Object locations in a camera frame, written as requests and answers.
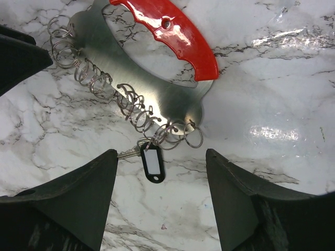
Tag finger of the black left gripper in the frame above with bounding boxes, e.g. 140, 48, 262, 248
0, 25, 53, 95

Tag red handled metal key holder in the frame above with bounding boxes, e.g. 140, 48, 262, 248
48, 1, 213, 150

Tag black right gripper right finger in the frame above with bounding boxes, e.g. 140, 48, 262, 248
206, 149, 334, 250

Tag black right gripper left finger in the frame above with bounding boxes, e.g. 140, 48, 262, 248
1, 150, 118, 250

